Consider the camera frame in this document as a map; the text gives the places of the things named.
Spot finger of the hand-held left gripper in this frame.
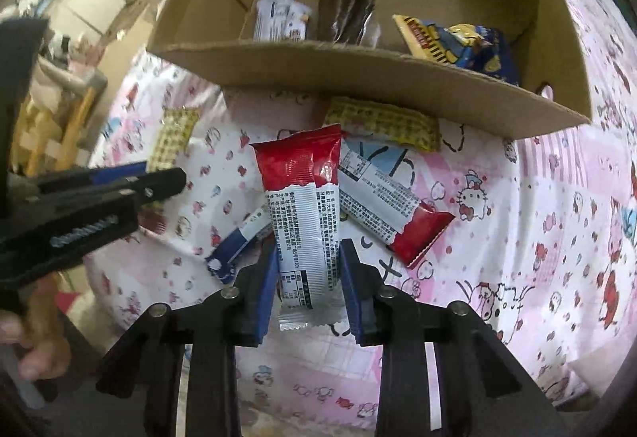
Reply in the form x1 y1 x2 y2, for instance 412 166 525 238
36 161 150 195
92 167 188 209

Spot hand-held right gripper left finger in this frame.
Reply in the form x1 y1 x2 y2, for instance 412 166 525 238
94 243 282 437

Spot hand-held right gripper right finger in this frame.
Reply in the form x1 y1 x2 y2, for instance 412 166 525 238
340 238 568 437

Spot yellow wafer packet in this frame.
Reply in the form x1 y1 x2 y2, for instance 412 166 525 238
145 107 201 173
323 97 442 154

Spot blue and white snack packet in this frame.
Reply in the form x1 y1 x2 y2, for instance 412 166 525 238
204 203 274 282
253 0 312 43

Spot red and white snack packet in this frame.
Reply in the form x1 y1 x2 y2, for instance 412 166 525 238
249 123 349 332
337 138 456 268

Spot brown cardboard box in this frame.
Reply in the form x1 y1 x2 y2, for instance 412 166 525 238
148 0 593 141

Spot dark brown snack packet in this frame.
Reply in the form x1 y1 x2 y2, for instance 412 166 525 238
313 0 390 48

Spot yellow and blue chips bag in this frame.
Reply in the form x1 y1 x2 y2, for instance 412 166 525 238
392 14 491 69

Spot person's left hand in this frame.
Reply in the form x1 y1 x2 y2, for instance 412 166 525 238
0 308 73 380

